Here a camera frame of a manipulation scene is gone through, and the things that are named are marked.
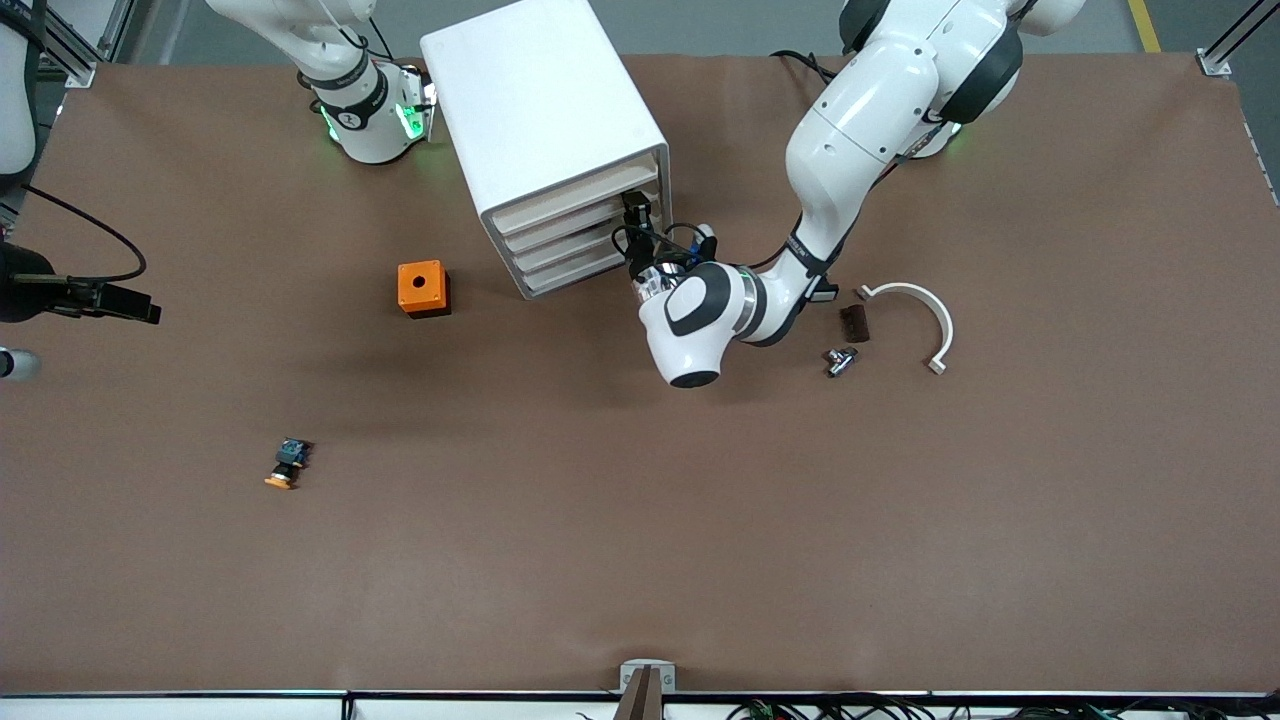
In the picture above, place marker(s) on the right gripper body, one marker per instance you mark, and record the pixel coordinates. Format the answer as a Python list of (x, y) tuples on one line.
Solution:
[(22, 284)]

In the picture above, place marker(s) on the orange box with hole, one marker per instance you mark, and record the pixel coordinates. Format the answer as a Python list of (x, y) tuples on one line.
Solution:
[(420, 285)]

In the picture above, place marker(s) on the silver corner bracket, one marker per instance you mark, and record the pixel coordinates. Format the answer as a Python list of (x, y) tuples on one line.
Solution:
[(1214, 64), (80, 75)]

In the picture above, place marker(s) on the grey metal edge bracket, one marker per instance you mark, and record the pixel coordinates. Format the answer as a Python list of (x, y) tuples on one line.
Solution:
[(647, 672)]

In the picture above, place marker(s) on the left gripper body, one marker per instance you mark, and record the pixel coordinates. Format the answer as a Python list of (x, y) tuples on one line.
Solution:
[(637, 266)]

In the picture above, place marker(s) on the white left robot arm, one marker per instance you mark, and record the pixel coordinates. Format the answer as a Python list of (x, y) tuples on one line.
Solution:
[(860, 130)]

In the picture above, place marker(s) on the aluminium frame profile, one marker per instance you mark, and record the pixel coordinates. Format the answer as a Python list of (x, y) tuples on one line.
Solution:
[(1245, 25), (70, 35)]

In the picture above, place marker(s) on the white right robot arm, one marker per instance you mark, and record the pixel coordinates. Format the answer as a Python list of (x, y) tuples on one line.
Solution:
[(350, 120)]

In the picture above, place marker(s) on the brown hexagonal standoff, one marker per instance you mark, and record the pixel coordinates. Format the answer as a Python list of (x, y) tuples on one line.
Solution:
[(855, 324)]

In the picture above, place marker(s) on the silver metal tee fitting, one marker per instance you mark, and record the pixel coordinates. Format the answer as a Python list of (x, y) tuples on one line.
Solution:
[(840, 361)]

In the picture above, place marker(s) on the orange-capped push button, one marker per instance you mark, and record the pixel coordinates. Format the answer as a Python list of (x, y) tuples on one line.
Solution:
[(288, 462)]

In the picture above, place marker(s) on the white table edge rail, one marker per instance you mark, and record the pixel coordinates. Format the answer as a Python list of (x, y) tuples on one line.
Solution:
[(200, 708)]

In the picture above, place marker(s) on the white semicircular pipe clamp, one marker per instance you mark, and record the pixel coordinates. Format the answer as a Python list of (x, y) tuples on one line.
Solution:
[(940, 315)]

